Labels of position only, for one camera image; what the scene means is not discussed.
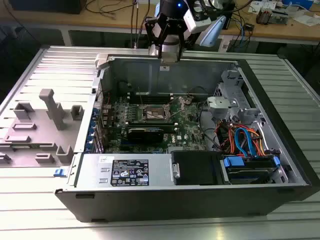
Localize orange and red wire bundle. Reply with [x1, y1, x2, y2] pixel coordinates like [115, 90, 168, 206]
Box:
[214, 119, 270, 157]

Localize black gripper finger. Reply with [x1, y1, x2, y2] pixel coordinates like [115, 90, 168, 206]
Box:
[172, 22, 188, 63]
[144, 16, 168, 60]

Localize white printed leaflet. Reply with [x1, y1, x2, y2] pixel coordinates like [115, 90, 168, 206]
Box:
[248, 0, 277, 14]

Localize green motherboard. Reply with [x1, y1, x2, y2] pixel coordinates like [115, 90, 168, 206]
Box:
[99, 94, 216, 155]

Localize metal heat sink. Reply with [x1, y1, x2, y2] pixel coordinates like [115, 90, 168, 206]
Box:
[256, 6, 273, 25]

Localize CPU socket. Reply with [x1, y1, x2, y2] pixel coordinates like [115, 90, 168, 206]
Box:
[141, 103, 174, 123]

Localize hard disk in blue carrier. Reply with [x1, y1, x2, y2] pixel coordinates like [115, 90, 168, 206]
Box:
[219, 154, 281, 185]

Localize small circuit board device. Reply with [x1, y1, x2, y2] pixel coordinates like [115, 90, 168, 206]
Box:
[271, 9, 291, 25]

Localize metal socket cover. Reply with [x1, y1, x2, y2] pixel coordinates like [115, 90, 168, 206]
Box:
[162, 95, 186, 120]

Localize black and silver PC case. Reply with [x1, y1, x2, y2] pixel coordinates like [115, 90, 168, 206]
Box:
[54, 53, 320, 223]

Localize white papers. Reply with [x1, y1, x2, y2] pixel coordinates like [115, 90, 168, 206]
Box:
[292, 14, 320, 28]

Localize grey metal fan bracket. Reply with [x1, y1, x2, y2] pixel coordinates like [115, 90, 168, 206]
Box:
[206, 95, 231, 113]

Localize silver CPU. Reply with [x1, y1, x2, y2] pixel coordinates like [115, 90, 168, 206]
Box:
[159, 56, 180, 64]

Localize green RAM stick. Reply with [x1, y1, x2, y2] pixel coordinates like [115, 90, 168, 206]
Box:
[127, 121, 177, 134]

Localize blue cable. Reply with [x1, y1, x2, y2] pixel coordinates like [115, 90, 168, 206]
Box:
[234, 18, 252, 50]

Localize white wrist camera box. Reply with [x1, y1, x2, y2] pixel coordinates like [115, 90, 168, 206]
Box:
[183, 2, 213, 35]

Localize wooden desk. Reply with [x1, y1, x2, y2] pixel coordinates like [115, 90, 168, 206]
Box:
[0, 0, 320, 47]

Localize large black box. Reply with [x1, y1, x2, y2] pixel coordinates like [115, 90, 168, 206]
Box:
[8, 0, 87, 15]

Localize blue flat wire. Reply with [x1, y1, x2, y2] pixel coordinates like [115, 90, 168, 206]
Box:
[234, 127, 259, 158]

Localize grey parts rack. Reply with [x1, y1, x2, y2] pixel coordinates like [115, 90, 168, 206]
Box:
[0, 88, 84, 169]

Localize black upright box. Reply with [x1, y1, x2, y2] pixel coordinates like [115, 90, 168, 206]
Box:
[224, 6, 236, 30]

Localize silver power supply unit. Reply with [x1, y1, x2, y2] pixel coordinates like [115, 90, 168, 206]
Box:
[74, 152, 176, 188]

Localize metal locking lever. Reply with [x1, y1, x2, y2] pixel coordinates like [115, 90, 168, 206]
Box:
[137, 86, 145, 108]

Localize black graphics card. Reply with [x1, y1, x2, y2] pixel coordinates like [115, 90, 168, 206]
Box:
[126, 127, 165, 145]

